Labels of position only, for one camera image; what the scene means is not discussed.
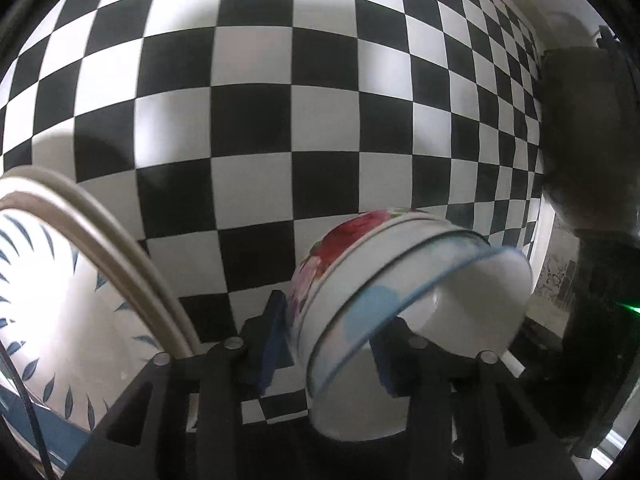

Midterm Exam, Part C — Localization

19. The dark blurred object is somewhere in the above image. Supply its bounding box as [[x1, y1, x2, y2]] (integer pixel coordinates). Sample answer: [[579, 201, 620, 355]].
[[537, 25, 640, 233]]

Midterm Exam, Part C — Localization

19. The blue leaf pattern plate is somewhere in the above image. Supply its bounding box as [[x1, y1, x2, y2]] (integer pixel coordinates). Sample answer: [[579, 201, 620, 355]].
[[0, 180, 198, 436]]

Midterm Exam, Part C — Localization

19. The black white checkered tablecloth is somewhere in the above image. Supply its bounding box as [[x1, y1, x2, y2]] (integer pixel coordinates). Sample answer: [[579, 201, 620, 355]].
[[0, 0, 546, 426]]

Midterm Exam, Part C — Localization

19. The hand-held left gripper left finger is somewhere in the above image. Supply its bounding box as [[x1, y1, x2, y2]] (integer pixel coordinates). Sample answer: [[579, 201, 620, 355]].
[[62, 290, 293, 480]]

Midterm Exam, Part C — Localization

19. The white bowl with dark rim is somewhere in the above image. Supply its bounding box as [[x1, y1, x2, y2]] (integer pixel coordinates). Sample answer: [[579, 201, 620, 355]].
[[302, 217, 493, 441]]

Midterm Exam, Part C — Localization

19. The black cable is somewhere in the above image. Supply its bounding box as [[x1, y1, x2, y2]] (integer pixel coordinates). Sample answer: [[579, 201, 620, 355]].
[[0, 342, 53, 480]]

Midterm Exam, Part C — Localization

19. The colourful flower print bowl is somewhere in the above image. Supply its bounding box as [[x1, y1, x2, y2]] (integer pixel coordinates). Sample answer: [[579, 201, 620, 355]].
[[289, 208, 431, 361]]

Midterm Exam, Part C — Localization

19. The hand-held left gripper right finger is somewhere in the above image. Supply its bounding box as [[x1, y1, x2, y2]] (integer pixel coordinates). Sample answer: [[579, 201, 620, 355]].
[[372, 320, 581, 480]]

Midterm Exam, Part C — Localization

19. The plain white bowl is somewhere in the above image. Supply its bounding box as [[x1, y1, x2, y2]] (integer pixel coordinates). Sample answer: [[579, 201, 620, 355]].
[[395, 247, 535, 356]]

